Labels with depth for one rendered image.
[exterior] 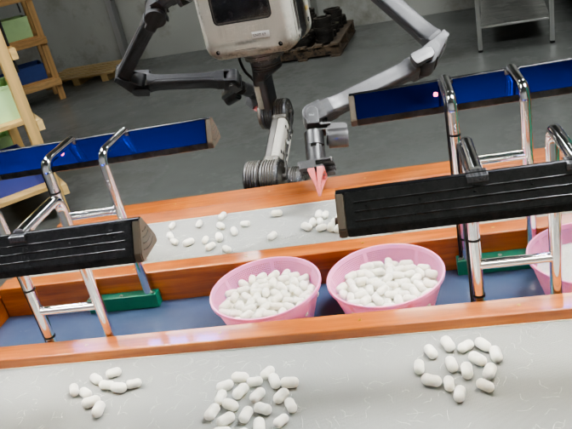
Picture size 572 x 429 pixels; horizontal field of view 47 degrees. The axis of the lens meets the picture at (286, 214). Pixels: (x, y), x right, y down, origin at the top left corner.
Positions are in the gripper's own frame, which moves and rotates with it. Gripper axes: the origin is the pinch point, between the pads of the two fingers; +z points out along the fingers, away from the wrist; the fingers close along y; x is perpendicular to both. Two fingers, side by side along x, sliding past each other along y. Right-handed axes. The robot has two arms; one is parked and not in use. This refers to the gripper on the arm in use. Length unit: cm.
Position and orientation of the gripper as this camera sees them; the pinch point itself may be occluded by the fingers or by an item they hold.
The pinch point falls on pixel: (319, 192)
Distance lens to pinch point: 183.9
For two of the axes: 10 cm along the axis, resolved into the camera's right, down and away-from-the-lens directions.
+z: 0.6, 9.1, -4.2
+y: 9.7, -1.5, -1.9
